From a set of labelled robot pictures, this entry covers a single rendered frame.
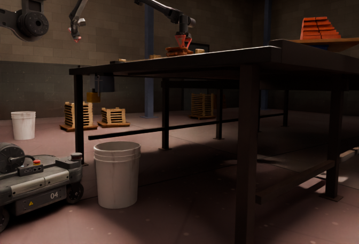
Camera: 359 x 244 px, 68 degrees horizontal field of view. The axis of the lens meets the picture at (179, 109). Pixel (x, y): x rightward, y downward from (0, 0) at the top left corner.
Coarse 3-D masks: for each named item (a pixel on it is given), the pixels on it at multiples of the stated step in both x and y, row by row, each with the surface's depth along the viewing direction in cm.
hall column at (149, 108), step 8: (152, 8) 622; (152, 16) 623; (152, 24) 625; (152, 32) 627; (152, 40) 628; (152, 48) 630; (152, 80) 637; (152, 88) 638; (152, 96) 640; (152, 104) 642; (152, 112) 643
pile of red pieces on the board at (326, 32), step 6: (306, 18) 184; (312, 18) 183; (318, 18) 182; (324, 18) 181; (306, 24) 184; (312, 24) 182; (318, 24) 181; (324, 24) 180; (330, 24) 180; (306, 30) 183; (312, 30) 182; (318, 30) 181; (324, 30) 180; (330, 30) 179; (300, 36) 192; (306, 36) 182; (312, 36) 181; (318, 36) 180; (324, 36) 179; (330, 36) 178; (336, 36) 177
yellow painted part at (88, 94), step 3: (96, 75) 220; (93, 90) 219; (87, 93) 220; (90, 93) 215; (93, 93) 216; (96, 93) 218; (99, 93) 219; (87, 96) 220; (90, 96) 216; (93, 96) 216; (96, 96) 218; (99, 96) 220; (87, 99) 221; (90, 99) 216; (93, 99) 216; (96, 99) 218; (99, 99) 220; (90, 102) 216; (93, 102) 217; (96, 102) 218; (99, 102) 220
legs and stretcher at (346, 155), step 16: (336, 80) 178; (336, 96) 179; (336, 112) 179; (336, 128) 180; (336, 144) 180; (336, 160) 181; (304, 176) 150; (336, 176) 182; (272, 192) 127; (336, 192) 185
